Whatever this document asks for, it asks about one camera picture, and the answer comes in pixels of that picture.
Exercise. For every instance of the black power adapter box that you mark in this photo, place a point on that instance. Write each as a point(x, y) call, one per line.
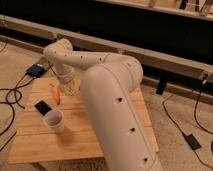
point(35, 71)

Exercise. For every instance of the long wooden beam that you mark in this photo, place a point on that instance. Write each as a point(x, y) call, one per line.
point(147, 57)

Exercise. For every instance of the black rectangular block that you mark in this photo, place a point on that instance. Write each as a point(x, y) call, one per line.
point(42, 108)

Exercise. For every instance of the wooden table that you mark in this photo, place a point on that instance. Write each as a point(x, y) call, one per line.
point(35, 143)

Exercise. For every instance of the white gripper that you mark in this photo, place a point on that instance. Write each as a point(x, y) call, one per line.
point(65, 75)

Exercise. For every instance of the orange carrot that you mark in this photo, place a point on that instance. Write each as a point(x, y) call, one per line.
point(56, 93)

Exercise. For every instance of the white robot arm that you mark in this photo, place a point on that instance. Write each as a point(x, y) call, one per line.
point(105, 89)

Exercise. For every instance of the black power brick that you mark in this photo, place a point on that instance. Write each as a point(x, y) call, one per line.
point(193, 142)

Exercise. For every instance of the white ceramic cup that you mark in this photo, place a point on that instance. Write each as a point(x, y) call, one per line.
point(54, 120)

